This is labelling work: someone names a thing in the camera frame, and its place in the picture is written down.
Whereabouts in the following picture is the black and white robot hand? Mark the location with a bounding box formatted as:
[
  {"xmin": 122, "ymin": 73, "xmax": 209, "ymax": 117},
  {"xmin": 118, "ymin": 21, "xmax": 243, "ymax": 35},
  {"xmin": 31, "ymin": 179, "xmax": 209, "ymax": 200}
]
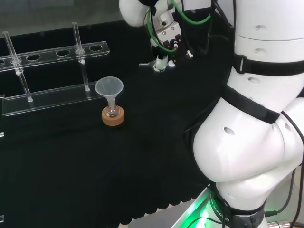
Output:
[{"xmin": 149, "ymin": 22, "xmax": 194, "ymax": 72}]

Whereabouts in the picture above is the translucent plastic funnel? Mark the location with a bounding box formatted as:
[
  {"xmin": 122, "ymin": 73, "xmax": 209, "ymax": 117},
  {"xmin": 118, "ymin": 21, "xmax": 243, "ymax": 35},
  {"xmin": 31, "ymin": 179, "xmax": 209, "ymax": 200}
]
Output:
[{"xmin": 95, "ymin": 76, "xmax": 124, "ymax": 103}]

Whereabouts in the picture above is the small glass round-bottom flask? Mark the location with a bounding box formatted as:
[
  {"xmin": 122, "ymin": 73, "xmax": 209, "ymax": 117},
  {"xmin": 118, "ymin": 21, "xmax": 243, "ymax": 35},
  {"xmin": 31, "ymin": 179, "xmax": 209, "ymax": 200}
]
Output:
[{"xmin": 105, "ymin": 99, "xmax": 119, "ymax": 118}]

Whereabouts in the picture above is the clear acrylic funnel stand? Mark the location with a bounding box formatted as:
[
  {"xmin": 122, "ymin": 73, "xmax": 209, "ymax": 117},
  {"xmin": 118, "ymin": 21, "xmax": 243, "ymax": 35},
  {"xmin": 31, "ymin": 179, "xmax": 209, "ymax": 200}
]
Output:
[{"xmin": 0, "ymin": 21, "xmax": 111, "ymax": 139}]

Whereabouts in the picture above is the black cloth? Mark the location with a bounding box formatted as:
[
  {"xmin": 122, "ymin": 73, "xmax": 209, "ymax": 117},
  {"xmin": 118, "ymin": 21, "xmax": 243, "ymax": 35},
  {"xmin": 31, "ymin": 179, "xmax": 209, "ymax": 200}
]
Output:
[{"xmin": 0, "ymin": 9, "xmax": 238, "ymax": 228}]

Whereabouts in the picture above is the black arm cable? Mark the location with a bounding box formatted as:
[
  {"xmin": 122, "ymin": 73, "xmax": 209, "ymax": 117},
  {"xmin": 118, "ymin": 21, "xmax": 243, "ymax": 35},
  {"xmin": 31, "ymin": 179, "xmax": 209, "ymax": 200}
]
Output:
[{"xmin": 210, "ymin": 0, "xmax": 236, "ymax": 28}]

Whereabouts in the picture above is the cork ring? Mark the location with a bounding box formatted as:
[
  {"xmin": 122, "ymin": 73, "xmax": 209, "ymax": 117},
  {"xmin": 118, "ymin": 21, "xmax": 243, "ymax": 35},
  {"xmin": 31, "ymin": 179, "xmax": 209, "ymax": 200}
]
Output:
[{"xmin": 101, "ymin": 106, "xmax": 126, "ymax": 127}]

